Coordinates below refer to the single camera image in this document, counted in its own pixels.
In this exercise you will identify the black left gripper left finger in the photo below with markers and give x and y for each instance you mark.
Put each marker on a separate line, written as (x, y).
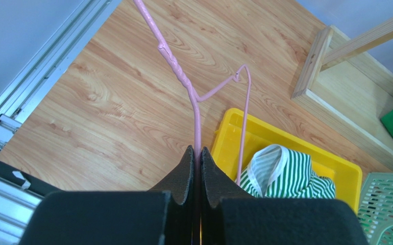
(161, 215)

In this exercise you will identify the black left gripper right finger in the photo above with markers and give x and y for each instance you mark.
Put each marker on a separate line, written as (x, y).
(231, 216)

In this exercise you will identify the green white striped tank top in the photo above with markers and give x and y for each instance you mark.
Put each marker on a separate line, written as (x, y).
(279, 172)

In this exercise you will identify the pink wire hanger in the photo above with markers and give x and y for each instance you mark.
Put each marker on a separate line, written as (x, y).
(195, 99)

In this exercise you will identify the yellow plastic tray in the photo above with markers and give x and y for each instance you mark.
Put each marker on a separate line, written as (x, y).
(346, 176)

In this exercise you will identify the mint green file organizer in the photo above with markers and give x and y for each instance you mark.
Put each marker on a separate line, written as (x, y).
(375, 211)

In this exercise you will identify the wooden clothes rack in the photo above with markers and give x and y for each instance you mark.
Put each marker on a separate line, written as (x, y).
(349, 90)

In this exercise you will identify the aluminium frame rail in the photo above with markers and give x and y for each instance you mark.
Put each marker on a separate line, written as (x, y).
(24, 94)

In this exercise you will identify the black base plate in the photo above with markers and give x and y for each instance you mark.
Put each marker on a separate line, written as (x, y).
(37, 186)

